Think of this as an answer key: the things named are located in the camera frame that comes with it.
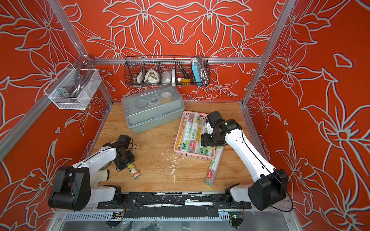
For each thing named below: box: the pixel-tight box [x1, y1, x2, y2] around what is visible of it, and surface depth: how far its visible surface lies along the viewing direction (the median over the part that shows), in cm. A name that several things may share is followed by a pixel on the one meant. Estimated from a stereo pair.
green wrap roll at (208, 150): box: [204, 145, 213, 156], surface depth 89 cm
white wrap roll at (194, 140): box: [189, 114, 201, 154], surface depth 93 cm
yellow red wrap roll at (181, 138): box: [177, 124, 186, 151], surface depth 94 cm
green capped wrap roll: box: [181, 114, 195, 153], surface depth 93 cm
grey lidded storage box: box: [120, 86, 186, 134], surface depth 97 cm
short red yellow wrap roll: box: [127, 163, 141, 180], surface depth 82 cm
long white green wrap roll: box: [205, 145, 225, 186], surface depth 83 cm
